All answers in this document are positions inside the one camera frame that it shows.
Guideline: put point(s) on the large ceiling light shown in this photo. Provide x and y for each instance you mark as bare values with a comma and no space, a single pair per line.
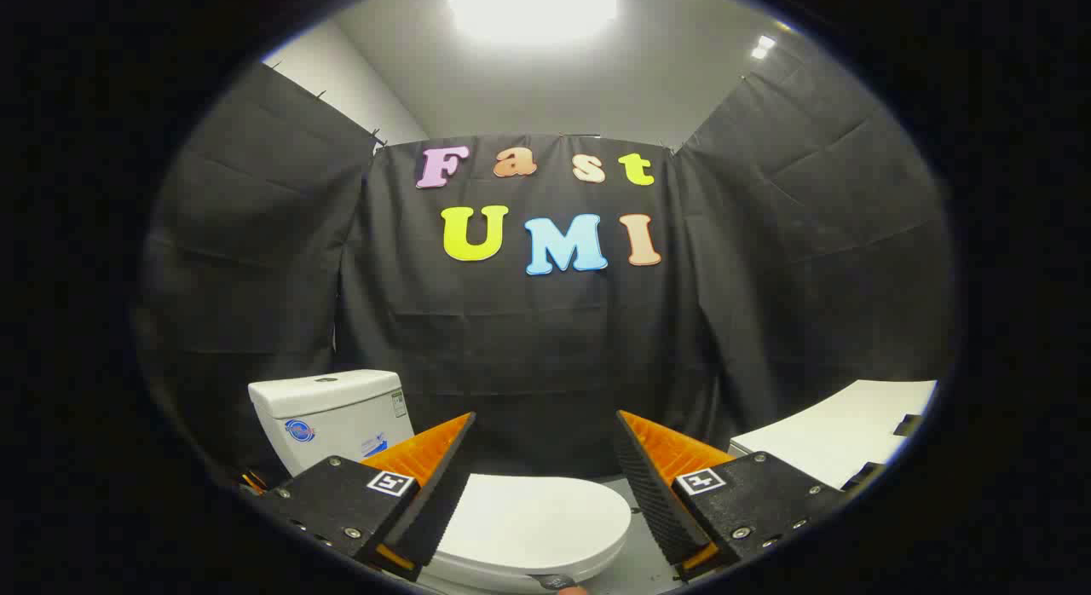
533,11

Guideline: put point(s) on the small ceiling spotlights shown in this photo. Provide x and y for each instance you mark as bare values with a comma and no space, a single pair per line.
763,47

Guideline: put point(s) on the white toilet lid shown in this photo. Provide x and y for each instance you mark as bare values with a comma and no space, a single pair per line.
537,518

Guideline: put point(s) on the white ceramic toilet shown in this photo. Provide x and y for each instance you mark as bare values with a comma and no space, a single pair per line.
332,412

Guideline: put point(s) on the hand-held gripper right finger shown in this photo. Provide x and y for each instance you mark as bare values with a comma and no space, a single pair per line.
652,501

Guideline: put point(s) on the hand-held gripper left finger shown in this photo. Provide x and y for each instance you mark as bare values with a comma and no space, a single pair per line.
439,510

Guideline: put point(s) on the black backdrop cloth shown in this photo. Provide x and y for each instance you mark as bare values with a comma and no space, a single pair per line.
528,348

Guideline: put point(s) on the small black block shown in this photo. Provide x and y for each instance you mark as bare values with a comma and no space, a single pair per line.
868,476
908,424

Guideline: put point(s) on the grey louvered cabinet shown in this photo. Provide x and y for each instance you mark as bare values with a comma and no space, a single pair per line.
827,433

